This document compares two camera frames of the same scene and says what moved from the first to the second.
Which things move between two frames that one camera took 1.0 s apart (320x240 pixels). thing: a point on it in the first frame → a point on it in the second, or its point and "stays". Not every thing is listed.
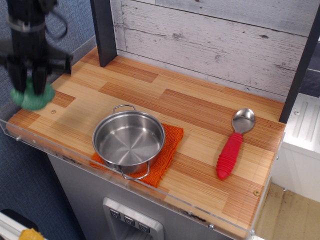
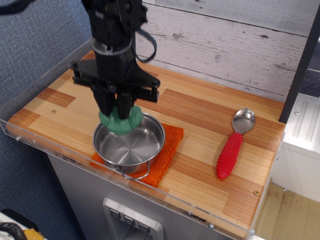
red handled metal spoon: [242, 121] stays
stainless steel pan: [128, 139] stays
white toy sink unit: [296, 167] stays
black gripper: [29, 50] → [119, 70]
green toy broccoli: [28, 100] → [119, 126]
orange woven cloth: [153, 173] stays
